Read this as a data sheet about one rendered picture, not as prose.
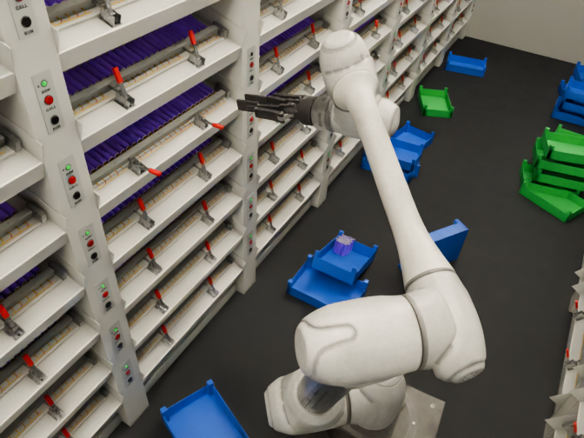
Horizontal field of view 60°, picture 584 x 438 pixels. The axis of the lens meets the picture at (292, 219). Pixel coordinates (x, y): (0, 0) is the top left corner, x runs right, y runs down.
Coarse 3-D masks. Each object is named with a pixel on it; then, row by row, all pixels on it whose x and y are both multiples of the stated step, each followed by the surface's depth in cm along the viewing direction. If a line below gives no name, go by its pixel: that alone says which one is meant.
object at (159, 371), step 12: (300, 216) 261; (288, 228) 252; (276, 240) 244; (264, 252) 236; (216, 312) 214; (204, 324) 207; (192, 336) 202; (180, 348) 196; (168, 360) 191; (156, 372) 186; (144, 384) 182; (120, 420) 176; (108, 432) 171
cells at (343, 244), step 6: (342, 234) 245; (336, 240) 238; (342, 240) 239; (348, 240) 241; (354, 240) 242; (336, 246) 238; (342, 246) 237; (348, 246) 237; (336, 252) 240; (342, 252) 237; (348, 252) 242
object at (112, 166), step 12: (216, 96) 155; (192, 108) 148; (204, 108) 151; (180, 120) 143; (156, 132) 138; (168, 132) 140; (180, 132) 143; (144, 144) 133; (120, 156) 128; (132, 156) 131; (144, 156) 133; (108, 168) 125; (96, 180) 123
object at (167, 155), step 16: (208, 80) 161; (224, 80) 158; (240, 96) 158; (208, 112) 153; (224, 112) 155; (192, 128) 146; (208, 128) 149; (160, 144) 139; (176, 144) 141; (192, 144) 145; (144, 160) 133; (160, 160) 135; (176, 160) 142; (112, 176) 127; (128, 176) 128; (144, 176) 131; (96, 192) 122; (112, 192) 124; (128, 192) 128; (112, 208) 126
